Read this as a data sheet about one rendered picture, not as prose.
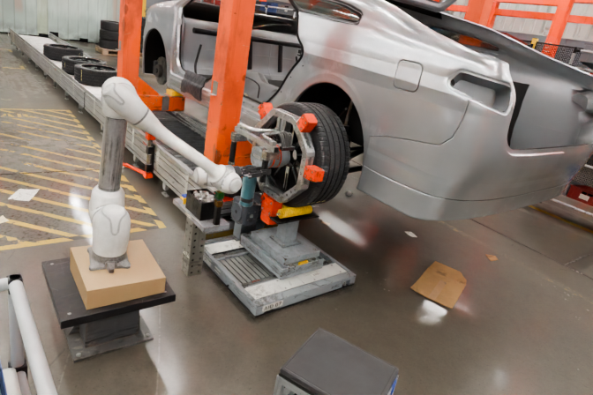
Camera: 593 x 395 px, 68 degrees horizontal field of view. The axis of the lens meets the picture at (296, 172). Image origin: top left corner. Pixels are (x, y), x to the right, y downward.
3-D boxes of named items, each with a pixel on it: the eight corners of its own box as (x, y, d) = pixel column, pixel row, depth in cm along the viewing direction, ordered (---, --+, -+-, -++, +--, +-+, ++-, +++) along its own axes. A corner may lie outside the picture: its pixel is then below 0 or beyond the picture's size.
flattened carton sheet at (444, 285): (469, 279, 341) (470, 275, 339) (451, 310, 295) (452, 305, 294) (432, 264, 355) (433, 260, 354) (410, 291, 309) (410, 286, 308)
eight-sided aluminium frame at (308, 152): (304, 212, 261) (321, 124, 244) (295, 214, 257) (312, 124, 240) (254, 180, 300) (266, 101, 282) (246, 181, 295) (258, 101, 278)
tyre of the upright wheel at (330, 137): (319, 81, 280) (273, 145, 323) (290, 78, 265) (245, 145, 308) (368, 164, 252) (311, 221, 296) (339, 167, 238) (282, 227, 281)
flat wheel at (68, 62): (62, 75, 678) (62, 59, 671) (61, 68, 731) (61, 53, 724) (108, 78, 711) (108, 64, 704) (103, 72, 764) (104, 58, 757)
